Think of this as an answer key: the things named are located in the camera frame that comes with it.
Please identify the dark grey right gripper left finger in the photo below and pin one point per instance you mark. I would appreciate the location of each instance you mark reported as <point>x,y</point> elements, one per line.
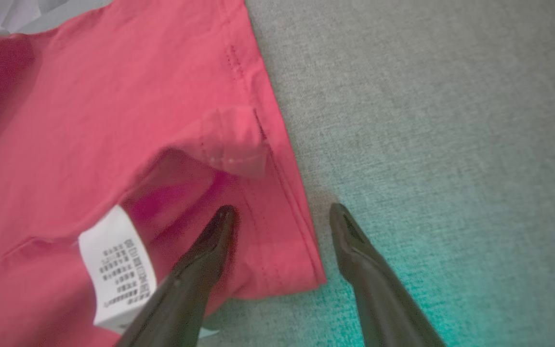
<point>186,289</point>

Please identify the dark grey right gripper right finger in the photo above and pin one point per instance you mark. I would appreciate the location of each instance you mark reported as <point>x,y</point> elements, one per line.
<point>378,294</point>

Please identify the red basketball jersey number 23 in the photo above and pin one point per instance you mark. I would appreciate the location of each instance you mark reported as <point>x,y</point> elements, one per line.
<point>113,120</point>

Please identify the yellow and grey sofa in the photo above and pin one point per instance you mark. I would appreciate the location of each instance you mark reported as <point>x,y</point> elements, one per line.
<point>427,120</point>

